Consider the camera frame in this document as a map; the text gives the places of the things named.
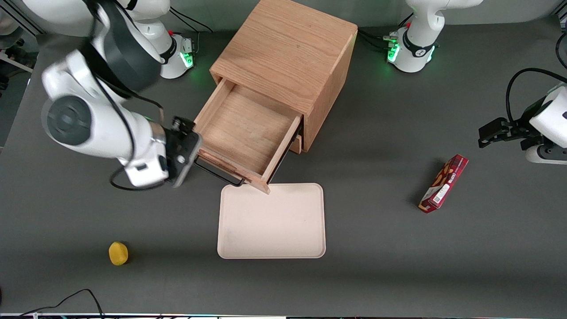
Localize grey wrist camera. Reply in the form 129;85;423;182
525;144;567;166
172;133;203;189

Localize black cable on table edge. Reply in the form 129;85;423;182
19;288;105;319

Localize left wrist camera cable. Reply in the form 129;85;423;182
505;67;567;126

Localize wooden drawer cabinet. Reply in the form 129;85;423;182
209;0;359;154

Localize black base cables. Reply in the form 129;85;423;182
357;12;415;51
170;6;214;54

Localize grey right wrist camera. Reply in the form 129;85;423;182
172;133;203;189

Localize yellow plastic fruit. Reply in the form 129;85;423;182
108;241;129;267

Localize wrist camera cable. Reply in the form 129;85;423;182
82;0;173;192
505;67;567;126

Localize black left base cables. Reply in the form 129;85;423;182
357;12;415;51

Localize red tartan cookie box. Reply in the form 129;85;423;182
418;154;470;214

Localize black handle of drawer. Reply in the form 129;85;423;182
194;157;245;187

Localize black cable at frame edge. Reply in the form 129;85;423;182
555;30;567;70

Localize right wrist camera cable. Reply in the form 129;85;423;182
82;0;173;192

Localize white rectangular tray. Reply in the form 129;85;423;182
217;183;326;260

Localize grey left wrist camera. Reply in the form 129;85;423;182
525;144;567;166

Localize black right base cables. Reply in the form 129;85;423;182
170;6;214;54

